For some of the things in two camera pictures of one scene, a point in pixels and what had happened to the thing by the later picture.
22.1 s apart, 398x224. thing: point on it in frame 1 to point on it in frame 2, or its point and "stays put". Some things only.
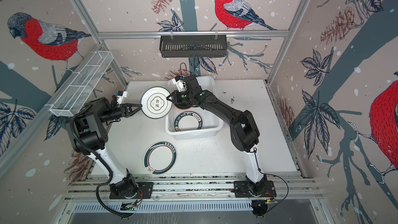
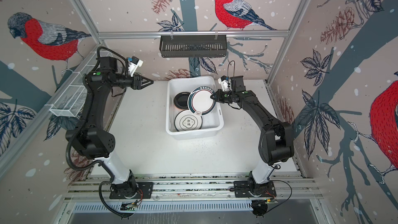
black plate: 183,105 stays put
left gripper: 126,110 to 138,84
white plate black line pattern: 154,102 to 185,120
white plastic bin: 212,121 stays put
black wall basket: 193,46 stays put
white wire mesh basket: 80,84 stays put
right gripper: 179,96 to 221,98
